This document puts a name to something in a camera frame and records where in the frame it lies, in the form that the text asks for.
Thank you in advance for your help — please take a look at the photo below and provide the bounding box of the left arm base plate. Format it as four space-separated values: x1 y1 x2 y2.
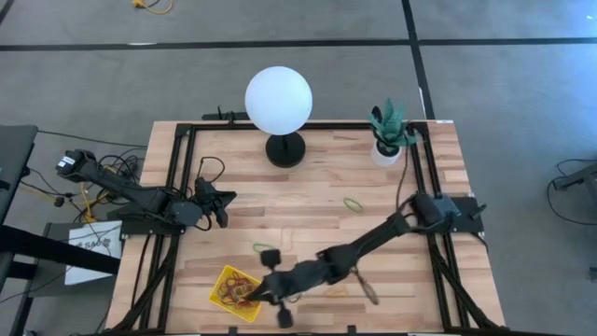
119 204 187 236

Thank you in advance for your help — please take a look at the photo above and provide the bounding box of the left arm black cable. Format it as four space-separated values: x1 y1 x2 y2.
198 155 227 186

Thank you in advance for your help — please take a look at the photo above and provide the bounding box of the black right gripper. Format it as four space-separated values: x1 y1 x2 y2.
245 249 312 329

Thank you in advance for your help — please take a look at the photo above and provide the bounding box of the black aluminium table frame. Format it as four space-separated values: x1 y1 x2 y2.
111 119 507 336

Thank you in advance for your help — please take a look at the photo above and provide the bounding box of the white globe lamp black base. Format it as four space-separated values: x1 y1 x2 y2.
243 65 314 169

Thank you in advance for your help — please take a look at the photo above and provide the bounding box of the black stand leg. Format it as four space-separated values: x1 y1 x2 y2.
552 161 597 191

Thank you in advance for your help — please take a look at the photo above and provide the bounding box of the black cable bundle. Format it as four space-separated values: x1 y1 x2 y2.
21 147 146 225

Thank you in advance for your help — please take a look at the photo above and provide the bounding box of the black beam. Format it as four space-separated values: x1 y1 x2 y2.
0 224 122 276

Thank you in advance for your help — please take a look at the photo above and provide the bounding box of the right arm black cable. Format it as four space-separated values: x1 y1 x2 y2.
395 144 412 212

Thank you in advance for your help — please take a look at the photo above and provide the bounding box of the black floor cable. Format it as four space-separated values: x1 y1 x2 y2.
546 158 597 228

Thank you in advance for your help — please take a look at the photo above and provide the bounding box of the grey cabinet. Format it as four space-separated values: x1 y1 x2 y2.
0 124 39 225

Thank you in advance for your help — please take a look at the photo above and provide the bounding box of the white paper sheet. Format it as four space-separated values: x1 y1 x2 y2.
63 219 124 287

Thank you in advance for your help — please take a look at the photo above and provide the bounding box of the yellow floor cable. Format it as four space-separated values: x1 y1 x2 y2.
132 0 175 16

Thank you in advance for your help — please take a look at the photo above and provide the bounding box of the yellow cable beside table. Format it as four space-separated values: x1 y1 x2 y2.
77 165 118 224

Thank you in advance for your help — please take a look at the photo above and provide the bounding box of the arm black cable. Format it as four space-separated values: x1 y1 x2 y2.
198 155 227 186
395 144 412 212

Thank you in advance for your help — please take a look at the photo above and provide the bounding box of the large red rubber band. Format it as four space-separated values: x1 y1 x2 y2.
353 264 381 306

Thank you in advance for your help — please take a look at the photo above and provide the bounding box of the yellow plastic bin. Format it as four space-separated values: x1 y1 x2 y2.
208 264 263 324

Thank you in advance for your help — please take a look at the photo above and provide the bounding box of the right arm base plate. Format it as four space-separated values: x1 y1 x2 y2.
419 195 485 234

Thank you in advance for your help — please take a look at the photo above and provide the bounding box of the long yellow rubber band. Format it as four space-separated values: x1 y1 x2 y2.
278 227 297 251

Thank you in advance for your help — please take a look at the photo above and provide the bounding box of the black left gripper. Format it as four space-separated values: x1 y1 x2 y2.
193 176 238 229

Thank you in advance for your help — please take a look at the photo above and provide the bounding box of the green plant in white pot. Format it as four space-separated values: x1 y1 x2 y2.
368 96 418 168

